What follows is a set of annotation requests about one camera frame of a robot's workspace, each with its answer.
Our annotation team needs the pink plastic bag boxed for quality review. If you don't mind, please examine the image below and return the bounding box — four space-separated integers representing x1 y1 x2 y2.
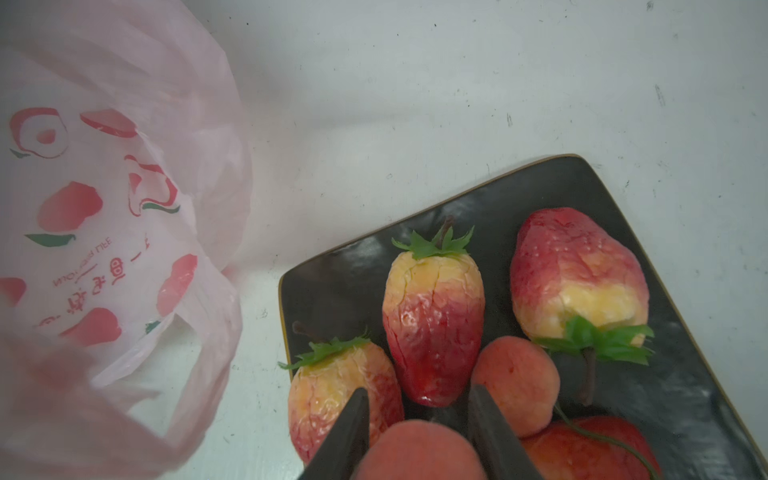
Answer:
1 1 252 479

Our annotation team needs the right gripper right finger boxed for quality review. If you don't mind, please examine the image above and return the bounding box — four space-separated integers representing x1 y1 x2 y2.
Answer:
467 384 543 480

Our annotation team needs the red yellow fake strawberry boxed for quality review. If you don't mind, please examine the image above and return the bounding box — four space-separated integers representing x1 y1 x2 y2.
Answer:
382 217 486 408

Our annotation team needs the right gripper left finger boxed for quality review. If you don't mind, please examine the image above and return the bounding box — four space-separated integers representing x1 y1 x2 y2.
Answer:
298 388 370 480

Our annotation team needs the black square plate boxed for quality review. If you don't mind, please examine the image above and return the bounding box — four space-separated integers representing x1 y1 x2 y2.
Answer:
278 154 767 479

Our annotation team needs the small fake peach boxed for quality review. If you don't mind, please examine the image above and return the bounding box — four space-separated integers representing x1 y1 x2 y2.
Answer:
471 336 560 438
354 420 487 480

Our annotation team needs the red fake strawberry with stem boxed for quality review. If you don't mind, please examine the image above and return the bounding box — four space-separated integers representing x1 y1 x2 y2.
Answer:
522 408 663 479

